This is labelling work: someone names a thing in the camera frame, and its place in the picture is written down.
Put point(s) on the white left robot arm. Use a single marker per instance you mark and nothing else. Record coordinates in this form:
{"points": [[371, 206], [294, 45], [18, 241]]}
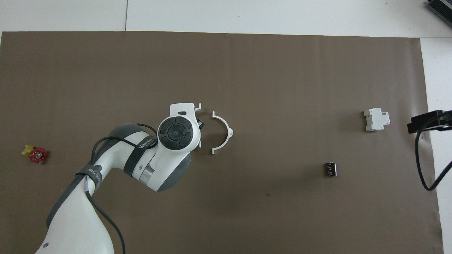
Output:
{"points": [[77, 218]]}

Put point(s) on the red and yellow valve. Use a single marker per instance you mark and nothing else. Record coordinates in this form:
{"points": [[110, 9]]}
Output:
{"points": [[37, 155]]}

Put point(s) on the black cylindrical capacitor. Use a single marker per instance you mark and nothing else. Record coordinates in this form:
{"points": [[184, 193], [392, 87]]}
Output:
{"points": [[331, 169]]}

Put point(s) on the dark ribbed device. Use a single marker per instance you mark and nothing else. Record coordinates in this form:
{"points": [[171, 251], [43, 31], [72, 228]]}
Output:
{"points": [[441, 8]]}

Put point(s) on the brown paper mat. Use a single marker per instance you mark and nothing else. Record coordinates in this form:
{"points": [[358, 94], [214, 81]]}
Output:
{"points": [[282, 70]]}

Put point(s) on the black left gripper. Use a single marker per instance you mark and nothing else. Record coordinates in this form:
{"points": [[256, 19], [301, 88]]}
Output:
{"points": [[201, 124]]}

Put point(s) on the white circuit breaker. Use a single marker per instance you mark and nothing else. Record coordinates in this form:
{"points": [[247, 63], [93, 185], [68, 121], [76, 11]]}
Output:
{"points": [[376, 120]]}

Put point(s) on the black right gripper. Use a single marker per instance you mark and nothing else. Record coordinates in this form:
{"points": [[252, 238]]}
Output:
{"points": [[447, 119]]}

